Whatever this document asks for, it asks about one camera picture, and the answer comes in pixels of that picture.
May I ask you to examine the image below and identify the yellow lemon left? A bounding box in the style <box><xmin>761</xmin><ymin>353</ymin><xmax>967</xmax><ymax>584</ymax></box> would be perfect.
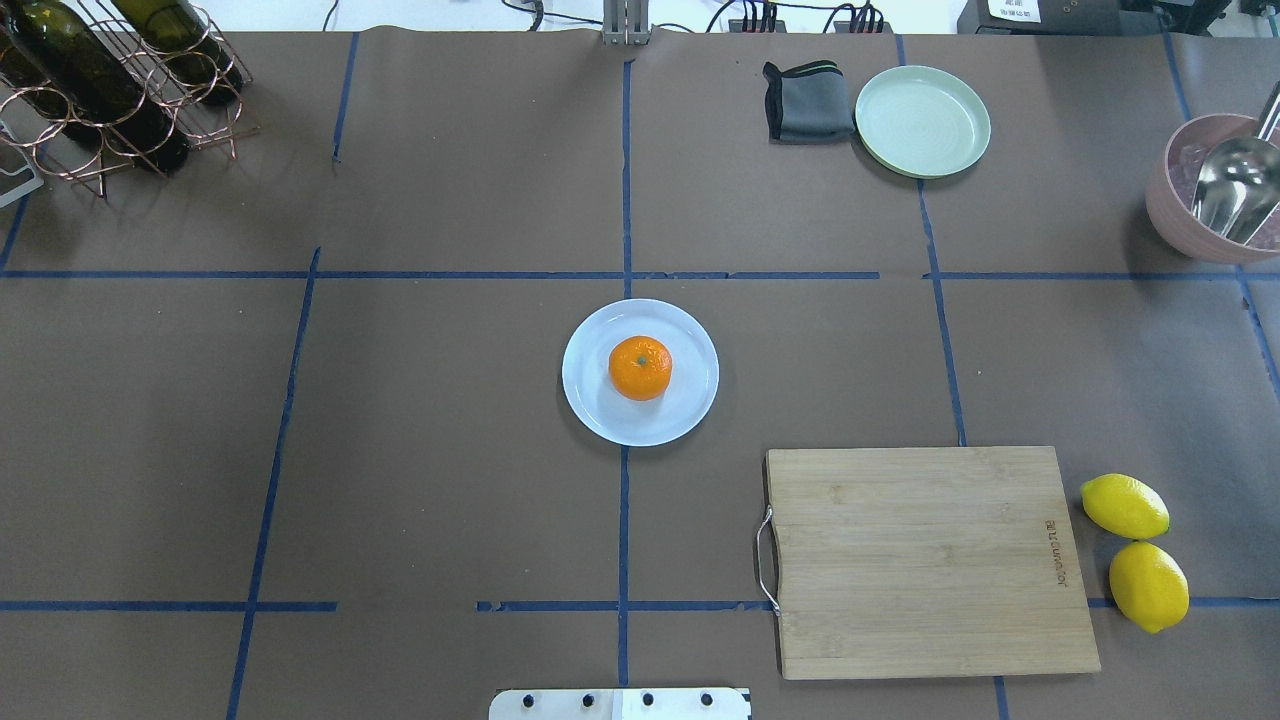
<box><xmin>1108</xmin><ymin>541</ymin><xmax>1190</xmax><ymax>634</ymax></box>

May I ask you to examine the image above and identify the dark wine bottle back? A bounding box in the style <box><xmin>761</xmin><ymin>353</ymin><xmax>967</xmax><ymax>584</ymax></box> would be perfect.
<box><xmin>3</xmin><ymin>1</ymin><xmax>189</xmax><ymax>176</ymax></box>

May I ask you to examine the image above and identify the green plate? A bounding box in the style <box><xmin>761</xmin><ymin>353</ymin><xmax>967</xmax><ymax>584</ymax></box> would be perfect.
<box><xmin>854</xmin><ymin>65</ymin><xmax>992</xmax><ymax>179</ymax></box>

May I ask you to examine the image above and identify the dark wine bottle front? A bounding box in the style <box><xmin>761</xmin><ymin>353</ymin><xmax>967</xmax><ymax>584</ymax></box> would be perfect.
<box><xmin>113</xmin><ymin>1</ymin><xmax>244</xmax><ymax>108</ymax></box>

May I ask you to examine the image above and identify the black computer box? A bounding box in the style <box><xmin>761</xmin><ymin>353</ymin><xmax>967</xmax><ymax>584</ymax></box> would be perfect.
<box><xmin>956</xmin><ymin>1</ymin><xmax>1162</xmax><ymax>37</ymax></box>

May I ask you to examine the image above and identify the copper wire bottle rack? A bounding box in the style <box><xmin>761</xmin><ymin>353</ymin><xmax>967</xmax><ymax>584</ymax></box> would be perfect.
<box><xmin>3</xmin><ymin>1</ymin><xmax>262</xmax><ymax>197</ymax></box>

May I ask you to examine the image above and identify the light blue plate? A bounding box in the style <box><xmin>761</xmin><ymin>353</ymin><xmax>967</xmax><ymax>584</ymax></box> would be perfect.
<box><xmin>561</xmin><ymin>299</ymin><xmax>719</xmax><ymax>447</ymax></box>

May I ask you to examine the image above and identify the orange fruit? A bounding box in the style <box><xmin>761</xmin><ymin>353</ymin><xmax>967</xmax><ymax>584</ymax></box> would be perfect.
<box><xmin>607</xmin><ymin>334</ymin><xmax>675</xmax><ymax>402</ymax></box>

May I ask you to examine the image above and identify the yellow lemon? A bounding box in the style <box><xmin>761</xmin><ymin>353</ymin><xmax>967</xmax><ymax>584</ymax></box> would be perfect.
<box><xmin>1108</xmin><ymin>541</ymin><xmax>1190</xmax><ymax>634</ymax></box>
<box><xmin>1080</xmin><ymin>473</ymin><xmax>1171</xmax><ymax>541</ymax></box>

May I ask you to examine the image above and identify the yellow lemon right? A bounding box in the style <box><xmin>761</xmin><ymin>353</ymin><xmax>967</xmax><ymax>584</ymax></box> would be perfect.
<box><xmin>1080</xmin><ymin>473</ymin><xmax>1171</xmax><ymax>541</ymax></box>

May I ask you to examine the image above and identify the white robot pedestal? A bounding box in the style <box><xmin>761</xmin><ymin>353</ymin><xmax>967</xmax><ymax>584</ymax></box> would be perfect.
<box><xmin>488</xmin><ymin>685</ymin><xmax>753</xmax><ymax>719</ymax></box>

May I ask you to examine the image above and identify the metal scoop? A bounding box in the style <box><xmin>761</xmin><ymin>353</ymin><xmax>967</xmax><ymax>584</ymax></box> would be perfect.
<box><xmin>1192</xmin><ymin>85</ymin><xmax>1279</xmax><ymax>245</ymax></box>

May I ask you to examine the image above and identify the orange black adapter box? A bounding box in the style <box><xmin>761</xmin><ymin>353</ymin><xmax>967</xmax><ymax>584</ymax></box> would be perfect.
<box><xmin>722</xmin><ymin>1</ymin><xmax>787</xmax><ymax>35</ymax></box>

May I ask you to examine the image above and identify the aluminium frame post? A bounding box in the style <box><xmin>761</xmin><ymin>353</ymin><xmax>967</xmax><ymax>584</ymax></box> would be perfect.
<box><xmin>602</xmin><ymin>0</ymin><xmax>652</xmax><ymax>47</ymax></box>

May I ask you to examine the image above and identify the dark wine bottle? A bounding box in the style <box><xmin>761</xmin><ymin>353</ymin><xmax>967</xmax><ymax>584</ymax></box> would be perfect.
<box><xmin>113</xmin><ymin>1</ymin><xmax>244</xmax><ymax>108</ymax></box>
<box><xmin>3</xmin><ymin>1</ymin><xmax>189</xmax><ymax>176</ymax></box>

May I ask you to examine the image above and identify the wooden cutting board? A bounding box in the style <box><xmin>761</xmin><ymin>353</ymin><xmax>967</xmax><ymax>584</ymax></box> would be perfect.
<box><xmin>762</xmin><ymin>446</ymin><xmax>1101</xmax><ymax>682</ymax></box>

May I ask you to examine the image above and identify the pink bowl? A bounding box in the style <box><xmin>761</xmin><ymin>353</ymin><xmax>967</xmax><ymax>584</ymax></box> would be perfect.
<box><xmin>1146</xmin><ymin>114</ymin><xmax>1279</xmax><ymax>265</ymax></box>

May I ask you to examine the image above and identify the dark grey folded cloth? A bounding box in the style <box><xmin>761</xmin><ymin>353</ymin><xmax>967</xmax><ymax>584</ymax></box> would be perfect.
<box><xmin>762</xmin><ymin>60</ymin><xmax>856</xmax><ymax>145</ymax></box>

